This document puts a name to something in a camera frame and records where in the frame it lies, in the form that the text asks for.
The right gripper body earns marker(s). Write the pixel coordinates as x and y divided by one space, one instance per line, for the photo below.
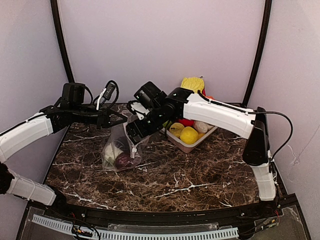
136 130

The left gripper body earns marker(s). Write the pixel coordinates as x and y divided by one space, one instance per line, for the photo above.
101 120

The clear dotted zip top bag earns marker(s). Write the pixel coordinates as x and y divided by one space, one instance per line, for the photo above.
121 140

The white cauliflower toy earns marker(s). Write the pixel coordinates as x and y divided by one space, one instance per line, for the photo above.
110 154

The dark red cabbage toy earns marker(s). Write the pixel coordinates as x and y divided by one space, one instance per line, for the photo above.
125 162

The yellow lemon toy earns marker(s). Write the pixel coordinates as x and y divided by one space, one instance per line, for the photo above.
189 135

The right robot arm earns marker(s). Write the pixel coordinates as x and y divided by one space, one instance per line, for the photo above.
154 107

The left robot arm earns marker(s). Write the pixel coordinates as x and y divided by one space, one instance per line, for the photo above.
69 108

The pink plastic food tray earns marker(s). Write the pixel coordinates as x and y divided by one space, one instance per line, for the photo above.
185 147

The pale yellow cabbage toy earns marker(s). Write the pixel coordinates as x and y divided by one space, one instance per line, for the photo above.
176 129

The red apple toy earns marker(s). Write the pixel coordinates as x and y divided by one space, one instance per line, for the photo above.
186 122

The white garlic toy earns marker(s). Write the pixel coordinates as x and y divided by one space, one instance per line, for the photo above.
200 127

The napa cabbage toy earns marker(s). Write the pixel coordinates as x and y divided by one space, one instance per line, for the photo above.
193 83

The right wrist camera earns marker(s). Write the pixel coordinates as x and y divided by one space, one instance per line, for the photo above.
136 108

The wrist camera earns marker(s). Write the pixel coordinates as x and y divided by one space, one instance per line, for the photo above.
106 95
136 108

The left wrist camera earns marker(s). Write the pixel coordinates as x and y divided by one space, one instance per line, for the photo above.
106 95

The black curved front rail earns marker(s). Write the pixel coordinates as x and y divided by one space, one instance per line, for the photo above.
233 216

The white slotted cable duct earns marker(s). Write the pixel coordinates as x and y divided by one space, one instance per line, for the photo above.
209 231

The left black frame post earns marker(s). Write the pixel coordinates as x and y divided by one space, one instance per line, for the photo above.
61 40

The black frame post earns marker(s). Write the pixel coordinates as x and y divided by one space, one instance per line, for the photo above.
61 40
259 51

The right black frame post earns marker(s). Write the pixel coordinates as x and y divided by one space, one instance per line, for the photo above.
259 51

